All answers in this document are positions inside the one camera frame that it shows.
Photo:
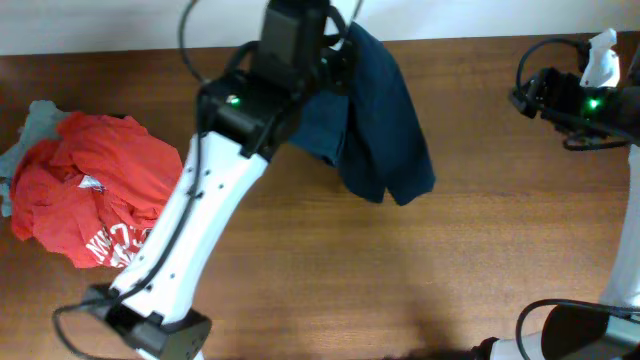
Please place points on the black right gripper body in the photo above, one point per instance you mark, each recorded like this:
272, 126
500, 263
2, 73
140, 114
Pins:
572, 108

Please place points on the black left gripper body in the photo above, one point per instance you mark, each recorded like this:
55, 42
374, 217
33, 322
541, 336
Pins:
335, 72

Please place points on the navy blue shorts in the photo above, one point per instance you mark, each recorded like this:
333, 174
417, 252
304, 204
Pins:
372, 135

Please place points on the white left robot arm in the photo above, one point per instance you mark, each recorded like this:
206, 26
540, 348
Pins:
241, 118

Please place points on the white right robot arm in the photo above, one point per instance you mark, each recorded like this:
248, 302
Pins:
560, 328

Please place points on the red printed t-shirt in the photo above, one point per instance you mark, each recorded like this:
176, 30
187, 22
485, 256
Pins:
93, 193

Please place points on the grey cloth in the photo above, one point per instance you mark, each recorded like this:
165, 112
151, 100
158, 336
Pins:
41, 122

